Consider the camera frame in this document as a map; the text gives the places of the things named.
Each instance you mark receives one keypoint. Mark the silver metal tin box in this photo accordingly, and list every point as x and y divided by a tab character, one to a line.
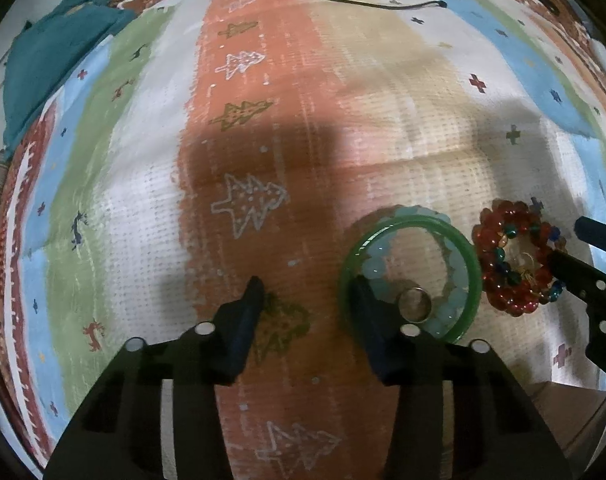
576	417

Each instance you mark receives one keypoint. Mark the teal pillow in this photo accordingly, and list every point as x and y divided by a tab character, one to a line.
45	53

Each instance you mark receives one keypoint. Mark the gold chain jewelry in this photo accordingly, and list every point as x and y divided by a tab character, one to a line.
526	265

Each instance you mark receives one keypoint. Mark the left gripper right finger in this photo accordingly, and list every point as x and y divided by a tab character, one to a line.
399	353

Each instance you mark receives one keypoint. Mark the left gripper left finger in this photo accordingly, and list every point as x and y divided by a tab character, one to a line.
215	352

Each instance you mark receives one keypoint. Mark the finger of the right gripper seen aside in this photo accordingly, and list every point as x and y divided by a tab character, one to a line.
591	232

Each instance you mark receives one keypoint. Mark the striped colourful cloth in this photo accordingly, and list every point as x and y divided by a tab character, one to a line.
283	159

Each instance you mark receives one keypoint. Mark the green bangle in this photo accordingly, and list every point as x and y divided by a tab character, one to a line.
453	313

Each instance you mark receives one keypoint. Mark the finger of the right gripper aside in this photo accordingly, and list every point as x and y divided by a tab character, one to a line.
581	280

